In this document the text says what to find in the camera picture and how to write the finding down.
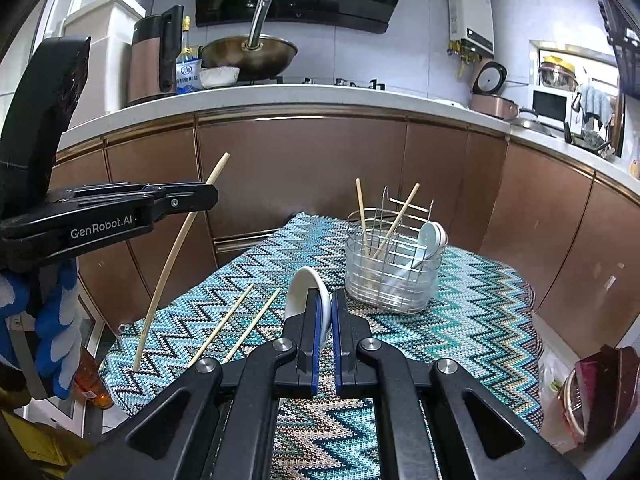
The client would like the white kitchen countertop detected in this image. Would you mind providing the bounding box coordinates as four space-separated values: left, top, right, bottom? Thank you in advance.
55 82 640 196

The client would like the zigzag patterned tablecloth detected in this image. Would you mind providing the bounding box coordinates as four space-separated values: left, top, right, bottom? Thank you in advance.
98 211 546 480

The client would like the black gas stove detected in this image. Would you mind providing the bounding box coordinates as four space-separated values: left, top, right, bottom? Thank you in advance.
235 76 388 92

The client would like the grey towel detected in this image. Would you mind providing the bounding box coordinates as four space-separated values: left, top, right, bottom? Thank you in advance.
575 84 613 128

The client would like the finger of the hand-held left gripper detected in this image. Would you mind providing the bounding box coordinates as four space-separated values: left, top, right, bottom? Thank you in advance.
144 182 220 224

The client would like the stainless steel bowl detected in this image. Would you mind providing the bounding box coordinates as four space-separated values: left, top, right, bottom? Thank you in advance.
538 62 578 92

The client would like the blue salt bag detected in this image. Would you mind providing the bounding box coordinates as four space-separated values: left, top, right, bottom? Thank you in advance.
175 57 203 95

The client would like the black frying pan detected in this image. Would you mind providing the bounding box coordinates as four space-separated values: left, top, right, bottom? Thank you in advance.
565 130 613 156

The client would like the yellow cardboard box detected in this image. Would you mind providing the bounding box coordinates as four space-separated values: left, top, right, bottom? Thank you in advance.
0 395 71 480

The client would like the light blue ceramic spoon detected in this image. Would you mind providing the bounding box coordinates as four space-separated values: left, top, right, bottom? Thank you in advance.
395 221 443 273

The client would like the white bowl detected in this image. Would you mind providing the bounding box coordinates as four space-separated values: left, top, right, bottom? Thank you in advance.
201 66 241 87

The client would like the pink rice cooker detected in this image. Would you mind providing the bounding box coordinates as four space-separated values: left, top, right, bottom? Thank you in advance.
470 58 521 120

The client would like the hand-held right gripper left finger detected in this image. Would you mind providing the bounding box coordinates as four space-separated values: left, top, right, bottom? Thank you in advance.
65 287 323 480

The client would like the white microwave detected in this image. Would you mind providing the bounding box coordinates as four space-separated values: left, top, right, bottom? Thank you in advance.
531 87 576 128

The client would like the black wall rack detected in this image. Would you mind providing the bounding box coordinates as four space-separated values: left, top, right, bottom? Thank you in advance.
597 0 640 98

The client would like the copper base cabinet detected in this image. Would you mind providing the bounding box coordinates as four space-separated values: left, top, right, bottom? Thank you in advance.
50 105 640 366

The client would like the orange plastic bottle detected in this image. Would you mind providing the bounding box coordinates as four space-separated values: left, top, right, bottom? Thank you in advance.
74 350 116 411

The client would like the person's left hand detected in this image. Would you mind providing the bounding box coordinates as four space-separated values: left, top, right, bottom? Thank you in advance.
0 257 84 401

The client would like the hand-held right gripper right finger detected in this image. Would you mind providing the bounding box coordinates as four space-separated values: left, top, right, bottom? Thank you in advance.
331 287 586 480

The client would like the wire utensil holder clear tray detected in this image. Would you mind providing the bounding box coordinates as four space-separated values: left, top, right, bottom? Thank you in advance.
344 186 448 315

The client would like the white boxy appliance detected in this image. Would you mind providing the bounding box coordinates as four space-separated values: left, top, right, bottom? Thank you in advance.
55 0 147 116

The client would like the white ceramic spoon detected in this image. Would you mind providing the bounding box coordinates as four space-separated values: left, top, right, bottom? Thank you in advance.
284 266 332 348

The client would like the kitchen window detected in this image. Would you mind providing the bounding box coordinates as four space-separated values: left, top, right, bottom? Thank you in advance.
530 40 626 158

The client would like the red plastic basin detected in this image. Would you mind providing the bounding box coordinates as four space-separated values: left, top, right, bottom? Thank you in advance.
557 344 640 453

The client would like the steel wok with handle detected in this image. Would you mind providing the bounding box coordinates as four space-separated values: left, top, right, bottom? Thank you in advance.
200 0 298 81

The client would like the brown and black kettle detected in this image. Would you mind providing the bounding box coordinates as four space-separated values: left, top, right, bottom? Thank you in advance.
125 5 185 107

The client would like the clear plastic bag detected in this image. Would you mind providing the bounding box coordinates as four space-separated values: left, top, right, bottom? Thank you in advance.
537 355 568 441

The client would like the steel pot lid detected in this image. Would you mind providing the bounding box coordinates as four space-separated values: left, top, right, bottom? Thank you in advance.
510 112 558 138

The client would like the wooden chopstick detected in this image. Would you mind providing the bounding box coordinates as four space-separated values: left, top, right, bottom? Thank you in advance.
190 283 256 363
372 182 421 260
132 152 232 373
355 177 373 258
220 287 282 365

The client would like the white water heater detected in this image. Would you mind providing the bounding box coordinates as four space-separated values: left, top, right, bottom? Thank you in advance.
446 0 496 57

